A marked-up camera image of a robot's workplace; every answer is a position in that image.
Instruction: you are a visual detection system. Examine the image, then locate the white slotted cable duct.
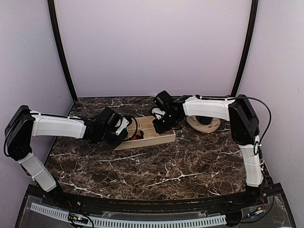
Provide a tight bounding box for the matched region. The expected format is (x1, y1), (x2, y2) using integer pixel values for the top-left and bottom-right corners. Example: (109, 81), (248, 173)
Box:
(30, 203), (227, 228)

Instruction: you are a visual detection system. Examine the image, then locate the black right frame post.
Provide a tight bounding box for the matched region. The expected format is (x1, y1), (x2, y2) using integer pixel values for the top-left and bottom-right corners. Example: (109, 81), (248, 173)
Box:
(230, 0), (258, 97)

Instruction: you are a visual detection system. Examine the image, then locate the black left frame post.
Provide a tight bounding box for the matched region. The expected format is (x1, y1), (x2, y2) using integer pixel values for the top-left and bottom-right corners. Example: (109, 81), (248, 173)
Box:
(47, 0), (78, 102)

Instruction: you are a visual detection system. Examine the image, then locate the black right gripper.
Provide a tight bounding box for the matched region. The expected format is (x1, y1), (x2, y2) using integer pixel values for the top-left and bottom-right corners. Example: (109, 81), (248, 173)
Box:
(152, 112), (179, 134)

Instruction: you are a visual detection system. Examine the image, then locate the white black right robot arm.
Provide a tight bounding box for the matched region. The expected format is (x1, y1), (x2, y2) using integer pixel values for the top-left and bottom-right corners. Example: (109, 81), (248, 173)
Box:
(152, 91), (264, 206)

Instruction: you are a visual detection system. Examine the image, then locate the black front table rail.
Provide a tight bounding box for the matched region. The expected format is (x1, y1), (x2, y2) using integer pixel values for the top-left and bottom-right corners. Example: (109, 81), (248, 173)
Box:
(26, 184), (283, 217)

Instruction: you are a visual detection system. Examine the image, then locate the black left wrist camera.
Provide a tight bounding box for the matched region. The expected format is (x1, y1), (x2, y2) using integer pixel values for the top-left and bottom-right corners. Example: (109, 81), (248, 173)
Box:
(98, 107), (122, 129)

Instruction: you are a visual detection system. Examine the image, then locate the dark blue mug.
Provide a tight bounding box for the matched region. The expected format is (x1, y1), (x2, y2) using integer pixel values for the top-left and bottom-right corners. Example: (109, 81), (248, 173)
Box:
(196, 116), (213, 125)

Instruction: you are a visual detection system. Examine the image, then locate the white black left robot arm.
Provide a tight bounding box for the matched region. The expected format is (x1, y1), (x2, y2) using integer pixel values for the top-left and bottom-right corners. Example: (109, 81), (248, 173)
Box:
(3, 105), (133, 207)

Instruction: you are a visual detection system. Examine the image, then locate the wooden compartment tray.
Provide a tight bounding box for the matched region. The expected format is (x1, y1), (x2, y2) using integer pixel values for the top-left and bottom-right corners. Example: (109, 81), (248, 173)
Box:
(114, 116), (176, 151)

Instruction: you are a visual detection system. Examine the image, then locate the cream saucer plate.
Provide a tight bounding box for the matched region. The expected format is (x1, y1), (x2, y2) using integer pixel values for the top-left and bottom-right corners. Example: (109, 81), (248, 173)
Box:
(186, 116), (220, 133)

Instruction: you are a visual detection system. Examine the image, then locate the black frame post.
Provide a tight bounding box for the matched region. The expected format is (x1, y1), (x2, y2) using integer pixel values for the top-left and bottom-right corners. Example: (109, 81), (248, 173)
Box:
(47, 0), (78, 102)
(230, 0), (258, 97)

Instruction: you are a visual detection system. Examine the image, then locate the black red yellow argyle sock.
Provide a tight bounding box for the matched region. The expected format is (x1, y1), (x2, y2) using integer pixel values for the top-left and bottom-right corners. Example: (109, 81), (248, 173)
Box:
(132, 130), (144, 140)

